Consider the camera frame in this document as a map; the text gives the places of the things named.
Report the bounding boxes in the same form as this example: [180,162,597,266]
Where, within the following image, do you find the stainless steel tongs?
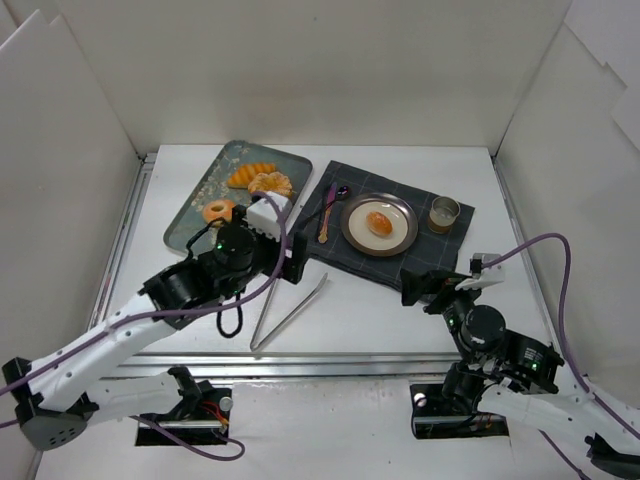
[249,272,328,352]

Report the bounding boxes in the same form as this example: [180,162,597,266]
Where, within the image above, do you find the small round orange bun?
[366,211,393,237]

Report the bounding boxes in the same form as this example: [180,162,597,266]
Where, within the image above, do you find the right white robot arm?
[400,270,639,479]

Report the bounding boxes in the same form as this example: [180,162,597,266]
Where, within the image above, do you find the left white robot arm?
[1,193,306,451]

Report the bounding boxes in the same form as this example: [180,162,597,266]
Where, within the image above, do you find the ridged orange croissant bread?
[227,163,276,189]

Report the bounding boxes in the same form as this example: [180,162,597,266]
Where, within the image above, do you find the tall sesame bundt bread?
[247,172,293,198]

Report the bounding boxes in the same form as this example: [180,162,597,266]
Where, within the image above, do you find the glass cup with drink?
[427,196,461,234]

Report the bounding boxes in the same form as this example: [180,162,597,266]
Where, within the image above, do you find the cream plate dark rim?
[340,193,419,257]

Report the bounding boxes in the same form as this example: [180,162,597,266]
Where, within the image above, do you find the floral blue serving tray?
[163,140,313,254]

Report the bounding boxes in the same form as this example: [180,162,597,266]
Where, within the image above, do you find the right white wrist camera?
[455,253,505,291]

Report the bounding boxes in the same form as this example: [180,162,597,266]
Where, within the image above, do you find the glazed ring donut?
[202,199,235,223]

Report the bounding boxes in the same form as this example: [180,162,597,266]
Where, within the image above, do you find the aluminium frame rail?
[104,145,519,379]

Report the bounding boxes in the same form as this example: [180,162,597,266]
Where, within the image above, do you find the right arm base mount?
[409,384,509,440]

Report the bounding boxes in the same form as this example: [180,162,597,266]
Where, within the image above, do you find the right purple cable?
[474,232,640,480]

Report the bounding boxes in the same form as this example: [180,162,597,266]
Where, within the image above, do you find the purple cable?
[0,189,294,460]
[474,232,640,480]

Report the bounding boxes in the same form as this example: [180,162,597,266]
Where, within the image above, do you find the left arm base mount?
[141,366,233,446]

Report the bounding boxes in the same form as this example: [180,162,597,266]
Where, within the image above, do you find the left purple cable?
[0,189,294,460]

